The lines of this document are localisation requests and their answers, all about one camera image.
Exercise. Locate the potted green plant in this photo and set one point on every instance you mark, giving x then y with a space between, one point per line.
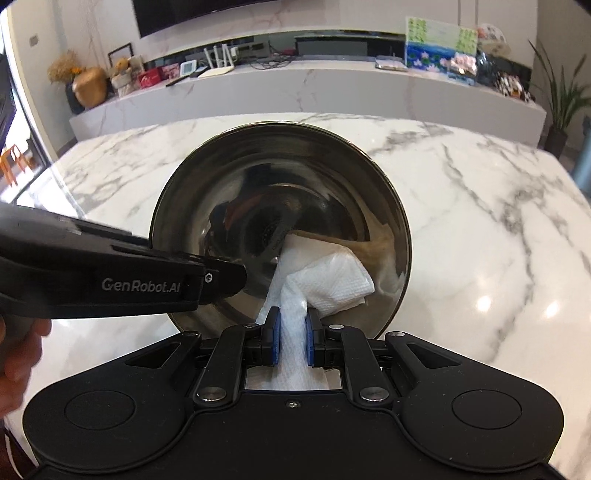
561 106

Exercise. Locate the black picture frame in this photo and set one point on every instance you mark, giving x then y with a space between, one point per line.
120 51

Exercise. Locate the red box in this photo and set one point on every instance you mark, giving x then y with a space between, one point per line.
149 79

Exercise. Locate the marble media bench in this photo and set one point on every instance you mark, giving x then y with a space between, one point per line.
323 92

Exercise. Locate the plush bear in white pot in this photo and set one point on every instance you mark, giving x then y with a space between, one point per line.
123 78

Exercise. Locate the person's left hand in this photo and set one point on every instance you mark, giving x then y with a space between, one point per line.
18 355

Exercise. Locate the stack of notebooks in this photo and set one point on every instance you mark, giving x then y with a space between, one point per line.
391 63

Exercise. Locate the dark small vase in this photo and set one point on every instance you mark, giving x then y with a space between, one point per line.
74 101

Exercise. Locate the gold round vase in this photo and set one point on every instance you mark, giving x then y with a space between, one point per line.
91 87

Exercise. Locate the dried flower bunch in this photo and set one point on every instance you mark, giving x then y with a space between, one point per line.
64 67

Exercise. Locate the small white desk clock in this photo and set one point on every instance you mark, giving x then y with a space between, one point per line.
190 68

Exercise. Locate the pink snack packets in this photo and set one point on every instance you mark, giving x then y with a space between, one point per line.
463 67

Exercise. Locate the black remote control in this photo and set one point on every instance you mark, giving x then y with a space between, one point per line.
177 81

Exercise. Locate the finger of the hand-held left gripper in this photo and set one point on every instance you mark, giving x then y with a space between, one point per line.
117 235
224 279

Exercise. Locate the black television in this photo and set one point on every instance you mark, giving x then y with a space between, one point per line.
221 14

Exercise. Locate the pink card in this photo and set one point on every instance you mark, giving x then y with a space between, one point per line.
169 71

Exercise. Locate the water lily painting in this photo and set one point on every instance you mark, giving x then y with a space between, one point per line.
427 46

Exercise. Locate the orange chair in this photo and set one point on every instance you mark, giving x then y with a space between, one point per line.
16 164

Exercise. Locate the black soundbar box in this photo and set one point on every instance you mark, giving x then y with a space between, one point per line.
330 46

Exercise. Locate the floral tissue pack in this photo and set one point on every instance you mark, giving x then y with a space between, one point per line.
491 37

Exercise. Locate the white router with antennas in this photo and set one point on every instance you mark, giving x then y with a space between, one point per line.
218 67

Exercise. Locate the stainless steel bowl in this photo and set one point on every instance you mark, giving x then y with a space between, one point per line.
286 184

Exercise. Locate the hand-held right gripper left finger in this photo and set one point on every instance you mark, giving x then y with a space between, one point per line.
274 336

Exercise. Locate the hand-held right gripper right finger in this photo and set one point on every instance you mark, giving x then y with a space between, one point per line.
310 338

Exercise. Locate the white paper towel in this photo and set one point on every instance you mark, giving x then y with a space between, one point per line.
328 281

